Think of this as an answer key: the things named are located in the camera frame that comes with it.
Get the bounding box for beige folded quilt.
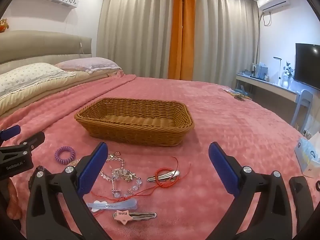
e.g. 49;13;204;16
0;69;124;117

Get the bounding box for blue tissue box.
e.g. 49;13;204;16
294;132;320;175

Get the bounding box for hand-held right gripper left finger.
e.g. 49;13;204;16
26;142;112;240

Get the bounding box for silver metal hair clip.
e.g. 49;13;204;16
147;169;180;182

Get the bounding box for black television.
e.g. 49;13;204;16
294;43;320;90

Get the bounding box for white floral pillow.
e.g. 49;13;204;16
0;62;75;97

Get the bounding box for person's left hand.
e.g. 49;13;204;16
7;180;19;213

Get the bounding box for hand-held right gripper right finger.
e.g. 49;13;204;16
208;142;298;240

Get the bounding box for white vase with plant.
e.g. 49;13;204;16
282;60;294;88

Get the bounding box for pink star hair clip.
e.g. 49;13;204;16
113;210;157;224

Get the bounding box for beige curtain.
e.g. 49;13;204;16
96;0;175;79
191;0;260;90

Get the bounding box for white desk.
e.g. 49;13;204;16
236;72;300;125

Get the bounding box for red string bracelet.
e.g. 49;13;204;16
90;156;192;214

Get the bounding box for purple spiral hair tie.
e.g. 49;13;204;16
54;146;75;166

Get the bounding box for books on desk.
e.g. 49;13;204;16
251;62;269;79

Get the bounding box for clear blue hair clip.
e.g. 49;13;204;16
86;198;138;212

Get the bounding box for light blue chair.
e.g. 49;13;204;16
291;89;313;132

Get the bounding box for pink fleece blanket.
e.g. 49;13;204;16
0;74;320;240

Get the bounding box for orange curtain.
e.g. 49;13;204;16
167;0;197;80

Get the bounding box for white desk lamp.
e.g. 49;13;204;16
274;57;283;85

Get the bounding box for beige padded headboard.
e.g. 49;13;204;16
0;30;93;67

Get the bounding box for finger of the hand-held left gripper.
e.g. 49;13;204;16
0;127;21;141
14;132;46;155

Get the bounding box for brown wicker basket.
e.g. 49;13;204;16
74;97;195;147

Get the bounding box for clear bead bracelet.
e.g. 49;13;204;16
99;151;143;198

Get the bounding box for lavender pillow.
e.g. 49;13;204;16
54;57;122;72

